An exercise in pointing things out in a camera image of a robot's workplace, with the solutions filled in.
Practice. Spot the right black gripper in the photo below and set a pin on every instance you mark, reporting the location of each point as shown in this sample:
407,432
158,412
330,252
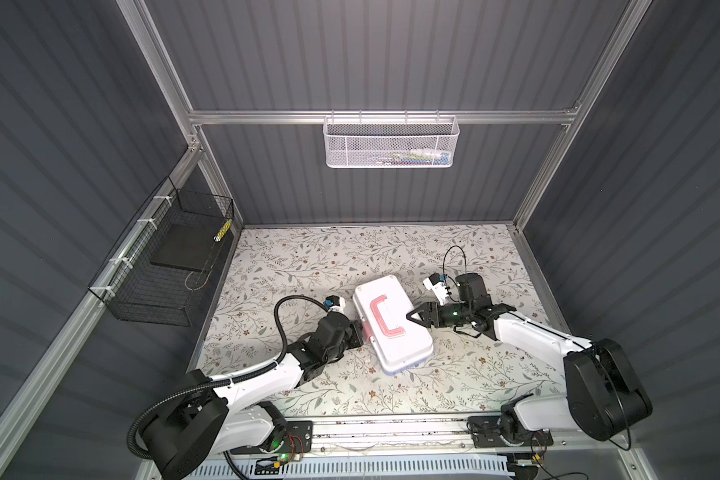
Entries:
426,318

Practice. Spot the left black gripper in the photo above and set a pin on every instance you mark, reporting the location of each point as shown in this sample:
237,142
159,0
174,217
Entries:
354,330

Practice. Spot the white blue tool box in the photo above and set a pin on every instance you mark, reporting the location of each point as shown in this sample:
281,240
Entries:
399,343

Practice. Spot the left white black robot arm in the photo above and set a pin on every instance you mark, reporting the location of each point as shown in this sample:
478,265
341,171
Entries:
218,414

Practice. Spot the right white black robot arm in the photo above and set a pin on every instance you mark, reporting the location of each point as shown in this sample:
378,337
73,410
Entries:
603,394

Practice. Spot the yellow tag in cage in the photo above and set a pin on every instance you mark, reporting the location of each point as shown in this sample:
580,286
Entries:
223,230

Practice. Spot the black foam pad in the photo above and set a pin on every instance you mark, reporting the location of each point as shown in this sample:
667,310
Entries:
189,248

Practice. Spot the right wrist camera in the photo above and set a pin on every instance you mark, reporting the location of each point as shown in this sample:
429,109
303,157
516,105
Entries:
437,284

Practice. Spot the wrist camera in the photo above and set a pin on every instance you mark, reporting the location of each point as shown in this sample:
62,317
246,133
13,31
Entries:
335,303
437,284

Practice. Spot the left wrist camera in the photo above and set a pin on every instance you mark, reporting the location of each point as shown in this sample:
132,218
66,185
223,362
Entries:
335,303

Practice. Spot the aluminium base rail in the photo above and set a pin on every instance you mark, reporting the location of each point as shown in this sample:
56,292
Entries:
390,429

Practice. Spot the white vented cable duct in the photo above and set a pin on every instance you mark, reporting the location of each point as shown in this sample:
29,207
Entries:
361,467

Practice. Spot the white wire mesh basket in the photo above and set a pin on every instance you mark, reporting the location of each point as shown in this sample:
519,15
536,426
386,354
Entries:
402,142

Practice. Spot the black wire cage basket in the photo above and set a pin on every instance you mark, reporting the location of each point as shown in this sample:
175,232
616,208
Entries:
134,290

